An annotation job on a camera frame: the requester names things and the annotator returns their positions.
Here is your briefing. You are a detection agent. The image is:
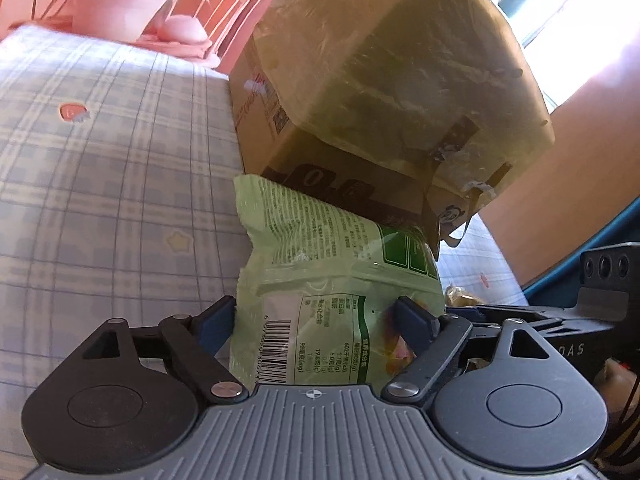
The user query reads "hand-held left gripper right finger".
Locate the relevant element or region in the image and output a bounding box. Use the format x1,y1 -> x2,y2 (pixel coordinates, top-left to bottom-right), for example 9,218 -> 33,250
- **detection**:
382,296 -> 548,404

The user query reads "dark blue cloth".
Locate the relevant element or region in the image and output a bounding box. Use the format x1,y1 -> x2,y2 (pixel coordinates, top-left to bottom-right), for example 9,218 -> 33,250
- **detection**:
522,220 -> 640,292

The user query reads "cardboard box with plastic liner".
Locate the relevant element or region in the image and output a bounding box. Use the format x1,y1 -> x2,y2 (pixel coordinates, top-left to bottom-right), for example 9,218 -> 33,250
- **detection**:
227,0 -> 557,262

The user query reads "brown wooden board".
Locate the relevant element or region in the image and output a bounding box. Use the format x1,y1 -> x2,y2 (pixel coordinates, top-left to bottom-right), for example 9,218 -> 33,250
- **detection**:
475,100 -> 640,288

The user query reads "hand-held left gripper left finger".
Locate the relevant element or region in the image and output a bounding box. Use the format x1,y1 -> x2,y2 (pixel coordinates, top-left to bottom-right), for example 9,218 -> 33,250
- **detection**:
80,296 -> 249,405

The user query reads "plaid tablecloth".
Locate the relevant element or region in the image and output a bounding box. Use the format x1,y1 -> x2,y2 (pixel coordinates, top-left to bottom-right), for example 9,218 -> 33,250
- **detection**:
0,25 -> 527,397

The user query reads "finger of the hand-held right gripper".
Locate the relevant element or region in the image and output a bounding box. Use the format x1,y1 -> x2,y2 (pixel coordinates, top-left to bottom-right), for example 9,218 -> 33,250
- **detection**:
442,304 -> 585,335

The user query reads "pale green snack packet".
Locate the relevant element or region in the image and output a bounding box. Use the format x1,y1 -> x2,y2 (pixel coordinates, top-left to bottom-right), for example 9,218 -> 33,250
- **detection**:
234,174 -> 447,392

